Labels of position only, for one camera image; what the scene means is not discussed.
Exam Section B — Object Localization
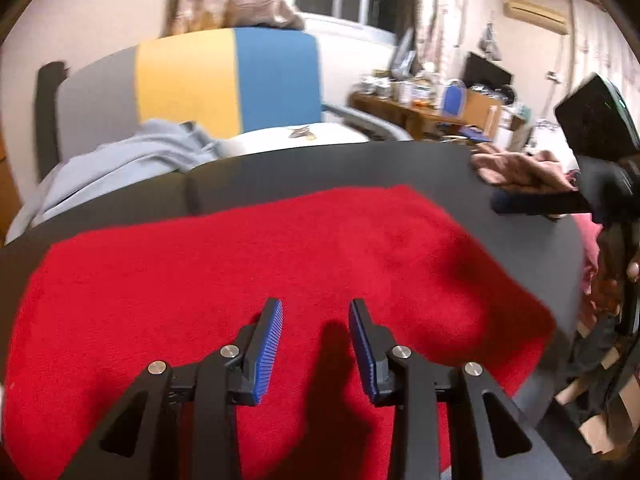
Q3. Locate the grey yellow blue armchair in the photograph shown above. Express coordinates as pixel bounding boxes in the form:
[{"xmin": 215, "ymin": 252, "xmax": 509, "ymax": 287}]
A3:
[{"xmin": 35, "ymin": 27, "xmax": 413, "ymax": 182}]

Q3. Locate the beige blanket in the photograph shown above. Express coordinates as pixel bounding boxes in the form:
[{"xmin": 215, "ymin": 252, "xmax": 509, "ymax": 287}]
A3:
[{"xmin": 172, "ymin": 0, "xmax": 307, "ymax": 32}]

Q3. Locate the wall air conditioner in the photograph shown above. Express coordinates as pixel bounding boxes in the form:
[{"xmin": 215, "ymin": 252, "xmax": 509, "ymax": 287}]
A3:
[{"xmin": 502, "ymin": 0, "xmax": 571, "ymax": 37}]

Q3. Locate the brown wooden table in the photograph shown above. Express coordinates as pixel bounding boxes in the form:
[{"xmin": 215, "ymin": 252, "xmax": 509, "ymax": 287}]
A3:
[{"xmin": 350, "ymin": 90, "xmax": 452, "ymax": 137}]

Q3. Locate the hanging grey bag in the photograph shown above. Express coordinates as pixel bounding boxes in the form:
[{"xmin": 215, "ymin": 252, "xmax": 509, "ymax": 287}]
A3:
[{"xmin": 477, "ymin": 22, "xmax": 502, "ymax": 62}]

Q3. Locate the blue folding chair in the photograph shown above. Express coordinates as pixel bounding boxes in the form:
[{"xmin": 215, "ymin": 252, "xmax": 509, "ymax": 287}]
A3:
[{"xmin": 440, "ymin": 80, "xmax": 492, "ymax": 142}]

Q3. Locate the person's right hand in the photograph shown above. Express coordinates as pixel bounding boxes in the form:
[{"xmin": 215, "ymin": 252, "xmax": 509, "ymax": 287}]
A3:
[{"xmin": 597, "ymin": 224, "xmax": 640, "ymax": 311}]

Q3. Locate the light blue hoodie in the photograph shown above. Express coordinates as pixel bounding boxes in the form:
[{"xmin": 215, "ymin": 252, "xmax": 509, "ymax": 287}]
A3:
[{"xmin": 5, "ymin": 119, "xmax": 222, "ymax": 244}]

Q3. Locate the pink patterned curtain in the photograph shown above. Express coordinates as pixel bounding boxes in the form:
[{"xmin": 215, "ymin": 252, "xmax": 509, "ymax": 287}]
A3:
[{"xmin": 570, "ymin": 0, "xmax": 640, "ymax": 92}]

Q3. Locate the white printed cushion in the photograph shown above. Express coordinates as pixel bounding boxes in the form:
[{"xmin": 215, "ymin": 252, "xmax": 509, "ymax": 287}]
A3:
[{"xmin": 220, "ymin": 122, "xmax": 372, "ymax": 162}]

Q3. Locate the orange wooden cabinet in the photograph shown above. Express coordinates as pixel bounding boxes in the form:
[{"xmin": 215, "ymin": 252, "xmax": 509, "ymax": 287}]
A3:
[{"xmin": 0, "ymin": 130, "xmax": 23, "ymax": 247}]

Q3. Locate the grey plastic bag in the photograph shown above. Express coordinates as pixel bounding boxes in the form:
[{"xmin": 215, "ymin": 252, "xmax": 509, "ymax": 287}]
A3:
[{"xmin": 390, "ymin": 30, "xmax": 419, "ymax": 79}]

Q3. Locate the black monitor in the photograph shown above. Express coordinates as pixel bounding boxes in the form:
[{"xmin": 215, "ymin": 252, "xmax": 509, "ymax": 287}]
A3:
[{"xmin": 461, "ymin": 51, "xmax": 515, "ymax": 89}]

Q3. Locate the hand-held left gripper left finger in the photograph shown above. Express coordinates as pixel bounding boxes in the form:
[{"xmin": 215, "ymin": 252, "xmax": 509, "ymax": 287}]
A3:
[{"xmin": 57, "ymin": 298, "xmax": 284, "ymax": 480}]

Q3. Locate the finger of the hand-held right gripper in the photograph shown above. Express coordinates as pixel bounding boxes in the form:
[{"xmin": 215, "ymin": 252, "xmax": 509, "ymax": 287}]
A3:
[{"xmin": 490, "ymin": 187, "xmax": 594, "ymax": 219}]

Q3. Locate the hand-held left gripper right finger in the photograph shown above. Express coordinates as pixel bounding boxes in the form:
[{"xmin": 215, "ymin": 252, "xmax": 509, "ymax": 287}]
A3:
[{"xmin": 348, "ymin": 298, "xmax": 571, "ymax": 480}]

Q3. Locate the wooden computer desk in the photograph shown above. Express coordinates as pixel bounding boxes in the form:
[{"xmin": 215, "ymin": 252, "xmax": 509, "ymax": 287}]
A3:
[{"xmin": 462, "ymin": 89, "xmax": 504, "ymax": 142}]

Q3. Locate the red knitted sweater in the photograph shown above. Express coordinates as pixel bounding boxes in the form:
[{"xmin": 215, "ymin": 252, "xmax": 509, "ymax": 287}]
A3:
[{"xmin": 2, "ymin": 185, "xmax": 558, "ymax": 480}]

